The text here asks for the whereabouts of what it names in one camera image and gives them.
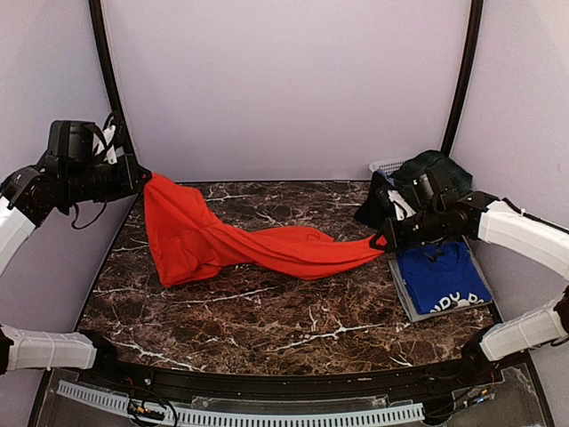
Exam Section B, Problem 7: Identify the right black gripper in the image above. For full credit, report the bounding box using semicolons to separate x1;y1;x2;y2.
369;205;445;252

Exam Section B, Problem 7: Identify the black frame post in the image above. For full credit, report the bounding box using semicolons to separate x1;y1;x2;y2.
87;0;134;154
440;0;484;157

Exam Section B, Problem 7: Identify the white laundry basket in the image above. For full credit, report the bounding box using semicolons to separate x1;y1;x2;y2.
368;159;405;175

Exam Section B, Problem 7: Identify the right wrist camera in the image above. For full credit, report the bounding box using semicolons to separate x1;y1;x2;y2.
412;167;459;209

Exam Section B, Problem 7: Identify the black garment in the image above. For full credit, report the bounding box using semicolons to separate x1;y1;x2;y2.
354;171;395;230

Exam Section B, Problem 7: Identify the red t-shirt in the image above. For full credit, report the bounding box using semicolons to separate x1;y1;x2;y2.
144;174;384;288

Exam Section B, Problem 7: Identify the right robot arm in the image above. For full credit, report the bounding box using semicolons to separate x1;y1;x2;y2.
370;191;568;386

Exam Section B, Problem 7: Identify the blue printed t-shirt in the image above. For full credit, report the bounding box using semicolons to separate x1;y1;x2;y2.
397;242;494;314

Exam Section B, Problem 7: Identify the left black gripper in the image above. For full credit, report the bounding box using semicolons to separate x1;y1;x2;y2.
61;151;151;203

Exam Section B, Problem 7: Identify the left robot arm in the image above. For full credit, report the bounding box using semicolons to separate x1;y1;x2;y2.
1;157;150;388

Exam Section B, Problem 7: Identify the left black frame post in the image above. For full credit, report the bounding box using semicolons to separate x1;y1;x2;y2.
87;0;134;154

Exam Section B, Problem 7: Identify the right black frame post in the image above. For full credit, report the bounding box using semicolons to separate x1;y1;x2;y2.
440;0;484;157

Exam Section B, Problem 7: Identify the black front rail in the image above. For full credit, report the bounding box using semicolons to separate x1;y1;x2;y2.
78;359;502;402

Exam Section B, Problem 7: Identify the white slotted cable duct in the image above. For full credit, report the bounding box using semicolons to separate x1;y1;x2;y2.
57;380;424;427

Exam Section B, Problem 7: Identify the grey folded garment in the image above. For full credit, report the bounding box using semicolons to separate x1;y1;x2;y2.
388;242;495;324

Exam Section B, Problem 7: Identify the dark green plaid garment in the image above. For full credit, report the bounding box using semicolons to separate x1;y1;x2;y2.
389;149;473;195

